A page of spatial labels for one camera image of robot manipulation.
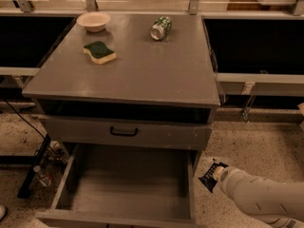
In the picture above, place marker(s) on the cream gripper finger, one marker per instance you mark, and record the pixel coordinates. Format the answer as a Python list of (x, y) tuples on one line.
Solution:
[(217, 172)]

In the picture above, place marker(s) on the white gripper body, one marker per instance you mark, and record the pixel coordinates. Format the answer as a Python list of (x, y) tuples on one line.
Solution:
[(226, 179)]

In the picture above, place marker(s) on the dark blue rxbar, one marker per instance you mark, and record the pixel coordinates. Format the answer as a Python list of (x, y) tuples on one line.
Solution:
[(207, 179)]

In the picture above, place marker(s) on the closed grey top drawer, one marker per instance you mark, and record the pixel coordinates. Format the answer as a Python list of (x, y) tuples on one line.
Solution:
[(151, 134)]

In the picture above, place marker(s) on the grey drawer cabinet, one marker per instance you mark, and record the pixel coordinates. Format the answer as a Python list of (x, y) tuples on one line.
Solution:
[(171, 81)]

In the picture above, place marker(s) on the open grey middle drawer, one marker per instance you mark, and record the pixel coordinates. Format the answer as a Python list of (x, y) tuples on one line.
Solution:
[(124, 187)]

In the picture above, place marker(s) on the green soda can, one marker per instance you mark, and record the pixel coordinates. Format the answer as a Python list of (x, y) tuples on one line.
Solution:
[(161, 28)]

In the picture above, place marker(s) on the green yellow sponge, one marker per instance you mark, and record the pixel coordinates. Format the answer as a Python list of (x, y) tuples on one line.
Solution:
[(99, 53)]

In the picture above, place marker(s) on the clear plastic bottle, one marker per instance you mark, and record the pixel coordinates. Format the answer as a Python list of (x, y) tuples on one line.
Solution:
[(42, 176)]

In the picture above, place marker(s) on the beige bowl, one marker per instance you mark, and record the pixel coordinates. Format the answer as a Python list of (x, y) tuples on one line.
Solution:
[(94, 21)]

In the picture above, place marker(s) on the metal bracket under shelf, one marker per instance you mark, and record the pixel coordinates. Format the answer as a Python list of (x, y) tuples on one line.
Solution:
[(247, 91)]

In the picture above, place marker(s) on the black drawer handle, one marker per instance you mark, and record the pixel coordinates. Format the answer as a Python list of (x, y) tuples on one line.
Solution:
[(123, 133)]

